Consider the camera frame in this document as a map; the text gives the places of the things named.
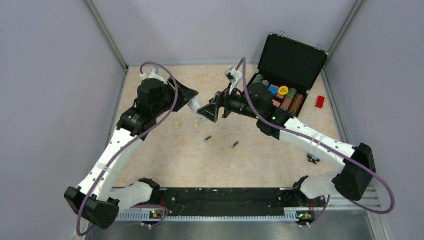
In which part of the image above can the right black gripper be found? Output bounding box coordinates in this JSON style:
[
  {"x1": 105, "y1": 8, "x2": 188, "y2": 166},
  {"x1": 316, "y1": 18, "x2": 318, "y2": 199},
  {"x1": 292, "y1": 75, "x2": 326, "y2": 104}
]
[{"x1": 197, "y1": 82, "x2": 262, "y2": 123}]

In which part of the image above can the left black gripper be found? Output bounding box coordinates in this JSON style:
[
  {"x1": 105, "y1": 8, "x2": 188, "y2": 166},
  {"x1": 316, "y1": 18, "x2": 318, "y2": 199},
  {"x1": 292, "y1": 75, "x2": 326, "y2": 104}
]
[{"x1": 153, "y1": 76, "x2": 199, "y2": 117}]

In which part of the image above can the white remote control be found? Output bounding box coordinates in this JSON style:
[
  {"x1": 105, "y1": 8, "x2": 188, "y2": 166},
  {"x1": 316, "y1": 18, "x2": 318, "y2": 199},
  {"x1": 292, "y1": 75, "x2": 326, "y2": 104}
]
[{"x1": 187, "y1": 99, "x2": 208, "y2": 122}]

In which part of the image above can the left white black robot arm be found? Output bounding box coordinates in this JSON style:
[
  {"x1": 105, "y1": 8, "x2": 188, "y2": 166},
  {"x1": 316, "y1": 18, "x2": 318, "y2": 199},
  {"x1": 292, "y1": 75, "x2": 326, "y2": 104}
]
[{"x1": 64, "y1": 77, "x2": 199, "y2": 230}]

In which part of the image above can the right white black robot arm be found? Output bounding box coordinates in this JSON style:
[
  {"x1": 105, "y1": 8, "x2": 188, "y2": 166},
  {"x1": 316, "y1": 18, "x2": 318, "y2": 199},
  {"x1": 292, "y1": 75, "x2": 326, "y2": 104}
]
[{"x1": 197, "y1": 83, "x2": 375, "y2": 206}]

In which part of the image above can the pink card deck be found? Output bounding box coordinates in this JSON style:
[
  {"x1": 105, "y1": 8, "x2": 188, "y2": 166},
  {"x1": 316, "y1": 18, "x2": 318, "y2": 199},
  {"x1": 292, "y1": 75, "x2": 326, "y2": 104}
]
[{"x1": 272, "y1": 99, "x2": 282, "y2": 108}]

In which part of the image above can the blue round chip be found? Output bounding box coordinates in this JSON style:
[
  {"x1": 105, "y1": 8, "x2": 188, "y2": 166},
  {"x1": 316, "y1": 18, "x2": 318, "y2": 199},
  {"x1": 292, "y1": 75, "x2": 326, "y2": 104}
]
[{"x1": 268, "y1": 85, "x2": 279, "y2": 95}]

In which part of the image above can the green red chip stack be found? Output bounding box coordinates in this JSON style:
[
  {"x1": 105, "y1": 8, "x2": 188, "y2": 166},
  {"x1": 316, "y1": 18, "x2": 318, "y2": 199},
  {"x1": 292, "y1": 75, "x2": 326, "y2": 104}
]
[{"x1": 279, "y1": 88, "x2": 298, "y2": 111}]

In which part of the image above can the yellow big blind chip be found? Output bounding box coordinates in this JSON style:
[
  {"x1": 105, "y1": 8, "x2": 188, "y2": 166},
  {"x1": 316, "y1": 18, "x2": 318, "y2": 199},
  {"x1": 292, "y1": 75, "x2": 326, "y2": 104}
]
[{"x1": 278, "y1": 86, "x2": 290, "y2": 96}]

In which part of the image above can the brown orange chip stack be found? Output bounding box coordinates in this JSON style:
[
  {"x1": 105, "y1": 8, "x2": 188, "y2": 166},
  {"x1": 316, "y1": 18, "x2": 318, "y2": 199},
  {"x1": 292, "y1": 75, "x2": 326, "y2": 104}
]
[{"x1": 289, "y1": 94, "x2": 305, "y2": 115}]

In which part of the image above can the black poker chip case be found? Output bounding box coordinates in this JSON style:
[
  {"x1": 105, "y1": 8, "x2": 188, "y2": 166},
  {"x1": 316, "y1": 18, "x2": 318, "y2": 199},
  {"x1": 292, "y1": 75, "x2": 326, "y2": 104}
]
[{"x1": 247, "y1": 33, "x2": 329, "y2": 117}]

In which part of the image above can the red toy brick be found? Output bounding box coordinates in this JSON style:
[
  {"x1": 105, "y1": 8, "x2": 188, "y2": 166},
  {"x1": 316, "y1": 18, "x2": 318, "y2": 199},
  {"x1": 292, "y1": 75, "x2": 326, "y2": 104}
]
[{"x1": 315, "y1": 95, "x2": 326, "y2": 109}]

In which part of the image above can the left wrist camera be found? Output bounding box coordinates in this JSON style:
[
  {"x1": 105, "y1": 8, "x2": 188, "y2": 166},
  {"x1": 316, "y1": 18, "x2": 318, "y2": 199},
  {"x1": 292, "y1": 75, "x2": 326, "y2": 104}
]
[{"x1": 140, "y1": 68, "x2": 167, "y2": 83}]

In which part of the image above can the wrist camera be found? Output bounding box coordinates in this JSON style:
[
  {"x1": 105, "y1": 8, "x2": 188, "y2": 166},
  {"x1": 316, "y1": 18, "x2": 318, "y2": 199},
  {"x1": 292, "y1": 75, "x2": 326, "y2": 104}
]
[
  {"x1": 224, "y1": 66, "x2": 243, "y2": 84},
  {"x1": 140, "y1": 68, "x2": 167, "y2": 83}
]

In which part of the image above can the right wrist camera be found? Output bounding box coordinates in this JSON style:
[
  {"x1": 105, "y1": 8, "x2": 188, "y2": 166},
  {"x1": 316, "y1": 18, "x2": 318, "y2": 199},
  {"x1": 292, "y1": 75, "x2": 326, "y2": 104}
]
[{"x1": 224, "y1": 66, "x2": 243, "y2": 84}]

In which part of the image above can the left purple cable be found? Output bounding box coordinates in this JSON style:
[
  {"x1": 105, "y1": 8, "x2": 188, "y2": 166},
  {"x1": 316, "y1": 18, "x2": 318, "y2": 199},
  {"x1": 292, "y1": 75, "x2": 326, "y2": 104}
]
[{"x1": 76, "y1": 61, "x2": 180, "y2": 238}]

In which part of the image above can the purple cable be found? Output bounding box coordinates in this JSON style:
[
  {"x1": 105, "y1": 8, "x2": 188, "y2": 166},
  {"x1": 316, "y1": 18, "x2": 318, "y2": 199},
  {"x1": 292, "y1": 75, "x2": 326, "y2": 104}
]
[
  {"x1": 76, "y1": 61, "x2": 180, "y2": 238},
  {"x1": 235, "y1": 57, "x2": 396, "y2": 228}
]

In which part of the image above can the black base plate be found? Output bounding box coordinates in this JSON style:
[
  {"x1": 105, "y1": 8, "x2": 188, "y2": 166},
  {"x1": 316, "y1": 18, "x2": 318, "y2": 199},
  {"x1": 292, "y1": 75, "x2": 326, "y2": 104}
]
[{"x1": 129, "y1": 187, "x2": 327, "y2": 218}]

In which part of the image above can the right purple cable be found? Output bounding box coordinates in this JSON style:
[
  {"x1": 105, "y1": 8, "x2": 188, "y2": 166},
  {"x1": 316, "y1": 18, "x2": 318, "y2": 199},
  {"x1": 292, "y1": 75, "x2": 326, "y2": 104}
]
[{"x1": 235, "y1": 57, "x2": 396, "y2": 228}]

